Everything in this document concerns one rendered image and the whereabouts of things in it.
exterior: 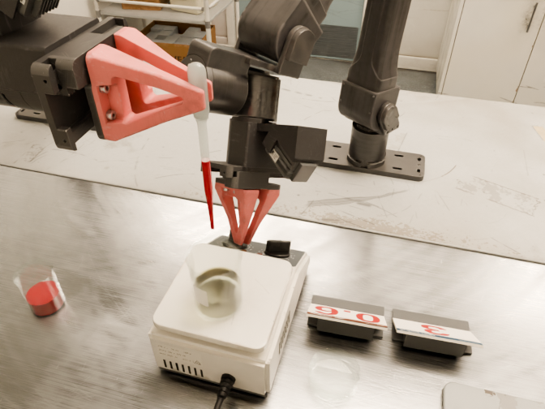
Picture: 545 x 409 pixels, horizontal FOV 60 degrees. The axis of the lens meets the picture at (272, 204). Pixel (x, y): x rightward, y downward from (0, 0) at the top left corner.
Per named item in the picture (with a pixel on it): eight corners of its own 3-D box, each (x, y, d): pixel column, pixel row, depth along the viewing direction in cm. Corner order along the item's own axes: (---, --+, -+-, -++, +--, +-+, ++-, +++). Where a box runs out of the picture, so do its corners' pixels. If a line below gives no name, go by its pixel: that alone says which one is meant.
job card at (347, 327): (312, 296, 60) (314, 274, 58) (384, 308, 59) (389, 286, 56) (304, 336, 56) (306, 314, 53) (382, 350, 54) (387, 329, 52)
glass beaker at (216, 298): (241, 329, 47) (238, 273, 41) (187, 324, 47) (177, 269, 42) (249, 281, 51) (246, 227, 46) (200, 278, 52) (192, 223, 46)
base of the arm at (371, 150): (433, 141, 74) (434, 120, 79) (307, 124, 78) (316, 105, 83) (422, 182, 79) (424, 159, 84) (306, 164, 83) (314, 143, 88)
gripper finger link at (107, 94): (225, 27, 35) (111, 16, 37) (186, 66, 29) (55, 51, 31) (230, 110, 39) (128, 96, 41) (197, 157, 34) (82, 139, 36)
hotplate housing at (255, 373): (220, 247, 67) (215, 204, 62) (310, 266, 64) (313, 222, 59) (146, 389, 51) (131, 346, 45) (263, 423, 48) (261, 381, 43)
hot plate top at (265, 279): (196, 245, 56) (195, 240, 56) (294, 266, 54) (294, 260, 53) (149, 327, 47) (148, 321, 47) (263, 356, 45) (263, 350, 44)
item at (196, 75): (194, 118, 35) (186, 61, 33) (209, 121, 35) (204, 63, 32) (190, 122, 35) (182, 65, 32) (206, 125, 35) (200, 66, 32)
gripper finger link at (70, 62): (220, 33, 34) (103, 22, 36) (178, 75, 29) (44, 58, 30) (225, 118, 38) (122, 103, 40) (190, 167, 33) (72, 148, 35)
